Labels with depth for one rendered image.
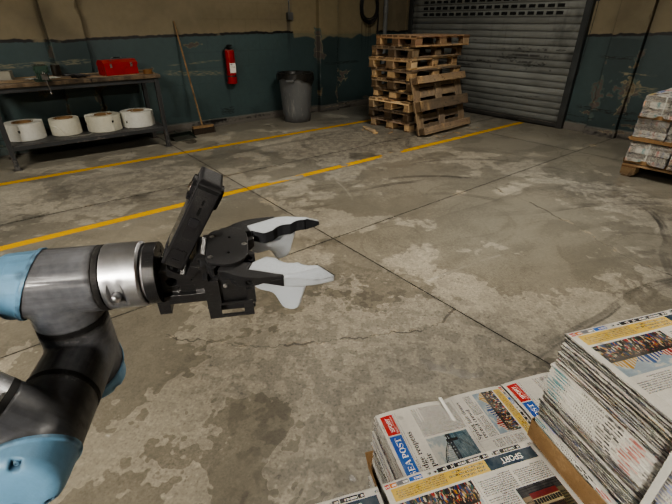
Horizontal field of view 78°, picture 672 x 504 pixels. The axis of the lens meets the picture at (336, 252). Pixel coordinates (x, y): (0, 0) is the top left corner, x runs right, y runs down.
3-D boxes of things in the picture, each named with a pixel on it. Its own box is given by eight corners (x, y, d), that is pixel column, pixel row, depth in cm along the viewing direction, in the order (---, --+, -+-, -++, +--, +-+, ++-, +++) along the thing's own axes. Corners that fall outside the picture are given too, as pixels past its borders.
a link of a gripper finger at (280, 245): (306, 241, 60) (248, 264, 55) (305, 205, 56) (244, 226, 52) (319, 251, 58) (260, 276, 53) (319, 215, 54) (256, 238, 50)
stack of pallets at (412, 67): (415, 113, 760) (422, 33, 697) (459, 121, 699) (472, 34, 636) (364, 124, 681) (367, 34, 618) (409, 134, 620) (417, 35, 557)
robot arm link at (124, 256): (108, 230, 48) (88, 275, 42) (150, 227, 49) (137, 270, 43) (126, 280, 53) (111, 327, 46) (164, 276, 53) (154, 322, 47)
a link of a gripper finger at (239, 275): (294, 270, 48) (226, 256, 50) (294, 258, 47) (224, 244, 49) (279, 297, 44) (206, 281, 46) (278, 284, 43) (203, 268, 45)
